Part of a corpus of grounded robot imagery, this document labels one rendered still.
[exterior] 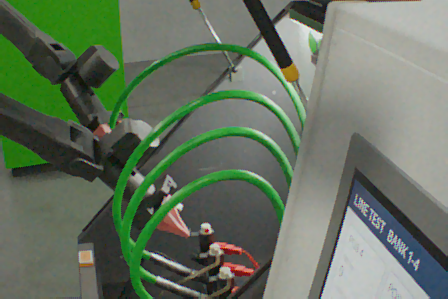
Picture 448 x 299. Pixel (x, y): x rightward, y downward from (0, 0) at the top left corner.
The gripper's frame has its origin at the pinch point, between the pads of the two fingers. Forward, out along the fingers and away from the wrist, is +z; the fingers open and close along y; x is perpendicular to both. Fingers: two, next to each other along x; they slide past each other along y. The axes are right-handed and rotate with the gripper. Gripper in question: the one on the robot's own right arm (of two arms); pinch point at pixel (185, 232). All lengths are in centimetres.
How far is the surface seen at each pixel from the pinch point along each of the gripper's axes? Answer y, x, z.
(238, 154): 7.7, 34.2, 4.3
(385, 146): 41, -52, -6
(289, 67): 37, -30, -13
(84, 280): -27.9, 7.9, -5.1
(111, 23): -63, 314, -56
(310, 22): 40.6, 19.1, -7.5
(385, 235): 36, -57, -3
